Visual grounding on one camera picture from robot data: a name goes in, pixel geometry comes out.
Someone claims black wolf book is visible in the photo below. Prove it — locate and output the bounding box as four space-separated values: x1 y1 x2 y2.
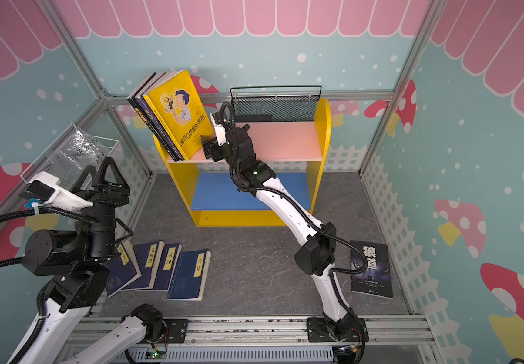
351 241 393 299

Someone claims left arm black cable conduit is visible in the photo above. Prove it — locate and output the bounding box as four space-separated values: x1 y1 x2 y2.
0 206 95 364

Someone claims black mesh wire basket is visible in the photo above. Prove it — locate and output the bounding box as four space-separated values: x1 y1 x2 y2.
230 85 322 123

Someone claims yellow pink blue bookshelf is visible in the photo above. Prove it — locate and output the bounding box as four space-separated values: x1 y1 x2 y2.
157 99 332 228

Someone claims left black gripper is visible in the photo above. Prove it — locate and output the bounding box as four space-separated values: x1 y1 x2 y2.
74 156 133 260

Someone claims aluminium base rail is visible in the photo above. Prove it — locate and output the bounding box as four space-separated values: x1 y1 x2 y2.
59 315 438 364

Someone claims yellow cartoon boy book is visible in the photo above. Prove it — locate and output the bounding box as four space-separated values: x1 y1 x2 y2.
141 71 214 160

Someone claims white wire wall basket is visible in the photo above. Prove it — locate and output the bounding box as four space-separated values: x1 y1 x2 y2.
20 130 124 212

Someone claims black Murphy's law book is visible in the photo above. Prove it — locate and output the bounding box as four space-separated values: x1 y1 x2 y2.
126 71 176 162

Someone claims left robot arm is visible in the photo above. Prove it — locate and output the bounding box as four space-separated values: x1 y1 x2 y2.
9 157 133 363

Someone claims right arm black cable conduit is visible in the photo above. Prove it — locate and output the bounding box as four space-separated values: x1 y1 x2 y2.
218 102 370 356

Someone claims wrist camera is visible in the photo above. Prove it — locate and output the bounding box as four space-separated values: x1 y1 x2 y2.
210 112 227 146
19 171 93 212

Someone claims navy book leftmost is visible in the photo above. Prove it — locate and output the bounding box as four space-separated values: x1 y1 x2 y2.
106 241 142 297

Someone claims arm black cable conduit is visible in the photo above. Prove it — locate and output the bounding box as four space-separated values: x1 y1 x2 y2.
0 206 95 364
218 102 370 356

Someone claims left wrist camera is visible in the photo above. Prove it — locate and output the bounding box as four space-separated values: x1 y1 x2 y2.
19 171 93 212

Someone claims purple old man book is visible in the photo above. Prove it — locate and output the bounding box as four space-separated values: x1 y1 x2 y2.
133 71 183 162

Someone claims clear plastic bag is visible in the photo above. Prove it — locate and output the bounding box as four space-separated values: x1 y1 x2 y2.
52 128 110 187

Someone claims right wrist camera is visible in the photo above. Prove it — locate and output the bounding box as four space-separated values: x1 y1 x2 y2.
210 112 227 146

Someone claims navy book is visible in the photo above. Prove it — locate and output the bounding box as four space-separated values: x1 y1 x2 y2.
106 241 142 297
124 241 165 291
167 250 211 301
152 244 183 291

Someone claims navy book rightmost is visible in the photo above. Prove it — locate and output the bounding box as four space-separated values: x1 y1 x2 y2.
167 250 211 301

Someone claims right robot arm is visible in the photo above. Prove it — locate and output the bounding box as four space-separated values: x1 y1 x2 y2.
201 127 368 342

